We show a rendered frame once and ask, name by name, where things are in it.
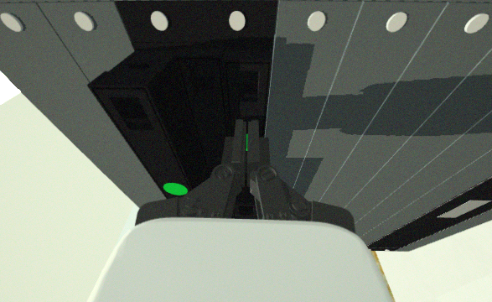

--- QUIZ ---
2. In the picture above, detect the black server rack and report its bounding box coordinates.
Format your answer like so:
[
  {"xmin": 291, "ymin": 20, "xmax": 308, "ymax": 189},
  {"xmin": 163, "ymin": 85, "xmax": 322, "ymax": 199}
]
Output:
[{"xmin": 0, "ymin": 0, "xmax": 492, "ymax": 252}]

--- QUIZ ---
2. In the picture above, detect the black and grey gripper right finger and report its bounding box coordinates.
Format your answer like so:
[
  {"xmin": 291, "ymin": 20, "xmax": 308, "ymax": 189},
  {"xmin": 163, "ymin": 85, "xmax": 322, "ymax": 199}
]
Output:
[{"xmin": 247, "ymin": 120, "xmax": 355, "ymax": 234}]

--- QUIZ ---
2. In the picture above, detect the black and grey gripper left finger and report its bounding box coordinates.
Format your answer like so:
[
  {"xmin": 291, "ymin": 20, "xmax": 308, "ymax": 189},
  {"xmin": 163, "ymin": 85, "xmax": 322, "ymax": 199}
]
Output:
[{"xmin": 135, "ymin": 119, "xmax": 246, "ymax": 226}]

